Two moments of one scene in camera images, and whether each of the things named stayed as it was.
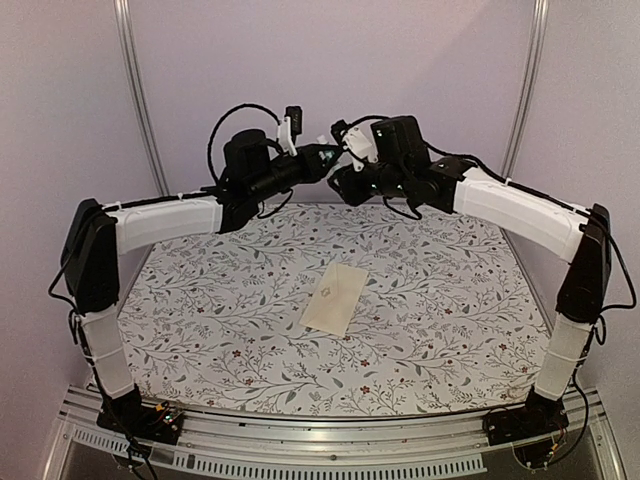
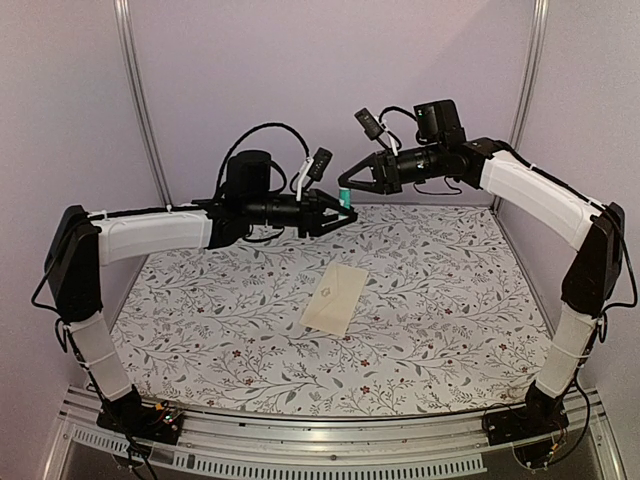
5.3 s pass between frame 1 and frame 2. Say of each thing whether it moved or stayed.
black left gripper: moved
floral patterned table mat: stayed
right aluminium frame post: stayed
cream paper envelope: stayed
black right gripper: moved
